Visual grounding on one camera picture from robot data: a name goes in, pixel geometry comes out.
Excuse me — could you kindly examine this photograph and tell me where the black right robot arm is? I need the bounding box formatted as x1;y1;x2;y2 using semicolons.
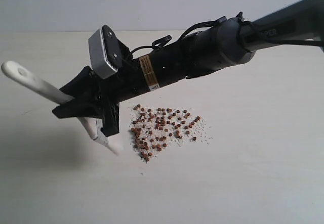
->
53;0;323;137

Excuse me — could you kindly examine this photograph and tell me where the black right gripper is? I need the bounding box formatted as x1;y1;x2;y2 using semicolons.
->
52;58;149;136

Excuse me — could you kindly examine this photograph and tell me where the wooden paint brush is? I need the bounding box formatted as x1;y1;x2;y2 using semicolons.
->
1;61;123;155

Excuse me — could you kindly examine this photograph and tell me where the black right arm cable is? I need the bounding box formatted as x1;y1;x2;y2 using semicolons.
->
124;11;323;60

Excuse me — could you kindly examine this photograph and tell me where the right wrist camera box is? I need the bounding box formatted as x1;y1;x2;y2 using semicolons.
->
88;25;130;79

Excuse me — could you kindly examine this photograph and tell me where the pile of beans and rice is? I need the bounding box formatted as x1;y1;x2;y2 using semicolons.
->
129;104;214;163

